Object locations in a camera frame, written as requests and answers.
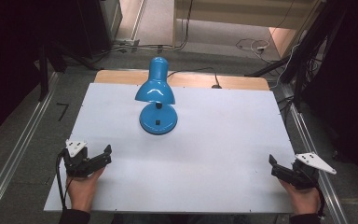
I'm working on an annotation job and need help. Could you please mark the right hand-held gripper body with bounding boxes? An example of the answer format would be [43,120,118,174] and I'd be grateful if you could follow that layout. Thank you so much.
[286,151,337,191]

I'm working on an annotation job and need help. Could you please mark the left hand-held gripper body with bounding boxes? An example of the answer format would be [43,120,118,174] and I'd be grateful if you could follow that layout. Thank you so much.
[62,139,103,178]

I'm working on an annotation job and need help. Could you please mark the blue desk lamp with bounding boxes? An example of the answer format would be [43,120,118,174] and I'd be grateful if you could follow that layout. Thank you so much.
[134,56,179,136]

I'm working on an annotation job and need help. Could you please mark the person's left hand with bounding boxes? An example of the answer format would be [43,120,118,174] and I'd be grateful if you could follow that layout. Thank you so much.
[66,165,106,215]

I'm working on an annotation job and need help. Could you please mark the person's right hand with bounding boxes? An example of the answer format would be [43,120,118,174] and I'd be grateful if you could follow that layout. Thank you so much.
[279,178,322,217]

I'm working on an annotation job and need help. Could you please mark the white board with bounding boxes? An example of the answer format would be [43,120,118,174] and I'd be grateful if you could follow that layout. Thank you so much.
[43,81,296,215]

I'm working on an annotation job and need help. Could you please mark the wooden table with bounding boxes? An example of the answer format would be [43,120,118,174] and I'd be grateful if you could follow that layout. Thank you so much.
[93,69,271,91]

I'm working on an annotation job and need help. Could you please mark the black metal stand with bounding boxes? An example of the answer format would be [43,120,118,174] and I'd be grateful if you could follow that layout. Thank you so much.
[37,41,99,103]
[243,0,348,110]

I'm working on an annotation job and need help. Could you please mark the grey power strip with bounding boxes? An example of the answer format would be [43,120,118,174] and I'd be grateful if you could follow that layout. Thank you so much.
[114,38,141,52]

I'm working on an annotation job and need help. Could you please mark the dark cabinet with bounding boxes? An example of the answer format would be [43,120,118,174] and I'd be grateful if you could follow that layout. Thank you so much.
[76,0,123,60]

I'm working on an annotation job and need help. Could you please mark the light wooden furniture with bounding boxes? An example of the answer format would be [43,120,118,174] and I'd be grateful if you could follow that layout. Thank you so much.
[172,0,325,59]

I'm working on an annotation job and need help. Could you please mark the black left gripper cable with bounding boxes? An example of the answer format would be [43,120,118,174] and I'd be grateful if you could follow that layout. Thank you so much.
[55,149,69,211]

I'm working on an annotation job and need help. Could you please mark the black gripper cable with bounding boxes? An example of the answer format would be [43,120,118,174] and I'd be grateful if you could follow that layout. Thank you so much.
[55,149,69,211]
[316,183,326,218]

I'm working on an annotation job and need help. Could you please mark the metal floor rail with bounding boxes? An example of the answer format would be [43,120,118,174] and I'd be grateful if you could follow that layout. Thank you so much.
[283,85,351,224]
[0,71,61,224]

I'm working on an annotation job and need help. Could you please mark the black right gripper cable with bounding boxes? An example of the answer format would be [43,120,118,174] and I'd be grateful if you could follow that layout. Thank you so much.
[316,183,326,218]

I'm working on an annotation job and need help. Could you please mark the black lamp cord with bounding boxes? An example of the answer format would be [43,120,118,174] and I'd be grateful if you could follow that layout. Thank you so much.
[166,66,223,90]

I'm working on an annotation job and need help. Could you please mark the black floor cables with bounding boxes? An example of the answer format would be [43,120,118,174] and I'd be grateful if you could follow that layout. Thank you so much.
[89,0,195,63]

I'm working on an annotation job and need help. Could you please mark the white floor cable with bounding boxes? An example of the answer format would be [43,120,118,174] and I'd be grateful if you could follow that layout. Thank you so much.
[235,37,272,56]

